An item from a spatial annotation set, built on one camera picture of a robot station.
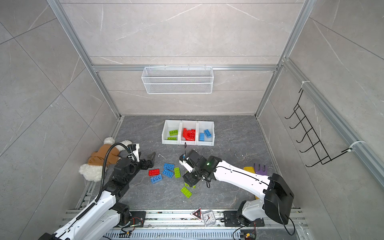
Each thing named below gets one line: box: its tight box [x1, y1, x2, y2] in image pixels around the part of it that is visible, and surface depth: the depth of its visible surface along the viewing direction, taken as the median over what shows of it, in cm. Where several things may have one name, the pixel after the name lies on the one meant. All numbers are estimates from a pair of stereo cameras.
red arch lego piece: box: [182, 128, 196, 141], surface depth 106 cm
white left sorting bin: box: [161, 119, 182, 145], surface depth 109 cm
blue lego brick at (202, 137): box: [199, 132, 205, 142], surface depth 109 cm
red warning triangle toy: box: [191, 208, 202, 221], surface depth 76 cm
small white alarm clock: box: [202, 209, 216, 227], surface depth 74 cm
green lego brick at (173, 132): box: [169, 130, 179, 136], surface depth 109 cm
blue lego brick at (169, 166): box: [163, 163, 175, 171], surface depth 92 cm
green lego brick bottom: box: [180, 186, 193, 199], surface depth 83 cm
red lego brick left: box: [148, 169, 161, 177], surface depth 90 cm
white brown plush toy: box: [78, 137, 133, 183], surface depth 87 cm
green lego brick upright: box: [174, 167, 182, 178], surface depth 90 cm
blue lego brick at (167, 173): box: [162, 168, 174, 179], surface depth 90 cm
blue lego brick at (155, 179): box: [150, 174, 163, 184], surface depth 87 cm
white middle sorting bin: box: [180, 120, 198, 145], surface depth 105 cm
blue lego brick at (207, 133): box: [203, 129, 212, 138], surface depth 107 cm
